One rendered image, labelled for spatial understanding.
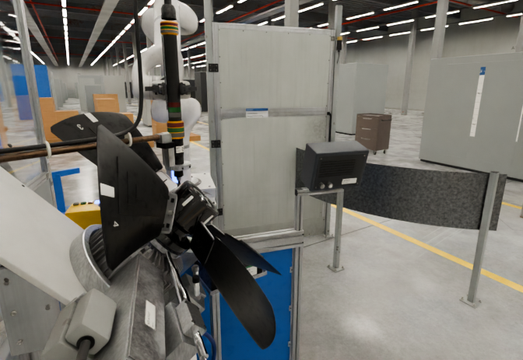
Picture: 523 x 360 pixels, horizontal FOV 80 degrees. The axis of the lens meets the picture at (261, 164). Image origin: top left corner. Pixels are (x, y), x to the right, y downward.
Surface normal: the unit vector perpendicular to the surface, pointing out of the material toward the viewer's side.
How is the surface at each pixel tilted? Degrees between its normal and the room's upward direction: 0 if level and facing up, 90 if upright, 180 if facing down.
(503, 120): 90
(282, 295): 90
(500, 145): 90
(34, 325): 90
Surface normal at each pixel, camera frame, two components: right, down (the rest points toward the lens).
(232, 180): 0.31, 0.22
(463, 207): -0.22, 0.23
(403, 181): -0.45, 0.21
